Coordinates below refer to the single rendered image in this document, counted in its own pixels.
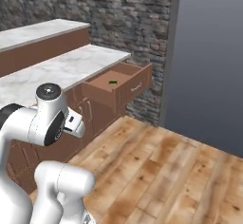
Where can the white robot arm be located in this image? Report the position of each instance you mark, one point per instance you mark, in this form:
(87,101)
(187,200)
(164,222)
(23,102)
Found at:
(19,129)

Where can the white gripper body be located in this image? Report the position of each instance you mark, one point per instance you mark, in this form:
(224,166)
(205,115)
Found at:
(77,129)

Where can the open brown wooden drawer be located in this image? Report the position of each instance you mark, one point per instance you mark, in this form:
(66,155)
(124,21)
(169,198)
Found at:
(104,95)

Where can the brown cabinet door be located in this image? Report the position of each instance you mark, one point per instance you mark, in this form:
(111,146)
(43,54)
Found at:
(101,120)
(74,101)

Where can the brown raised counter panel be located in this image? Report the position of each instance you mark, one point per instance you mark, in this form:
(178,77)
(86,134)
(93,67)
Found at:
(44,50)

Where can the green sponge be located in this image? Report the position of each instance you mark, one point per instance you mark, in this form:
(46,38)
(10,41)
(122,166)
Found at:
(113,82)

